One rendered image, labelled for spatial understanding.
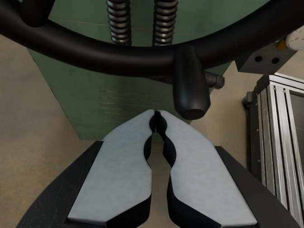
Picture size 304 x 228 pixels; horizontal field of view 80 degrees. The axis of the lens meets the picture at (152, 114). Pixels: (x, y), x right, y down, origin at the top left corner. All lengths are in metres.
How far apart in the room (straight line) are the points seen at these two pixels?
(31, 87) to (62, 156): 0.41
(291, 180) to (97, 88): 0.69
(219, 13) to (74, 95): 0.41
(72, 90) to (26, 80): 0.63
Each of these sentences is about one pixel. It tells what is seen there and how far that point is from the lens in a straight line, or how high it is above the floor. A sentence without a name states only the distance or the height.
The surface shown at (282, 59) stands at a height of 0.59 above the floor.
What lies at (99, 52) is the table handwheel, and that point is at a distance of 0.17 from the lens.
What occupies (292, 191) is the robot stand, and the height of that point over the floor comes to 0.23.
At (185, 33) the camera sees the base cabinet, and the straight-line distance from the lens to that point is 0.38.
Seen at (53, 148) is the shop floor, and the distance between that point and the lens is 0.91.
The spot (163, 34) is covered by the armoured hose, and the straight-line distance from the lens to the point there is 0.22.
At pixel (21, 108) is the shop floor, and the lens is 1.06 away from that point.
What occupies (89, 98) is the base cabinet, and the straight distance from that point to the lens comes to 0.56.
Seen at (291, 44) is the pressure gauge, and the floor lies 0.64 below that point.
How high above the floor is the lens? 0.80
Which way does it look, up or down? 60 degrees down
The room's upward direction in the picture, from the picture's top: 14 degrees clockwise
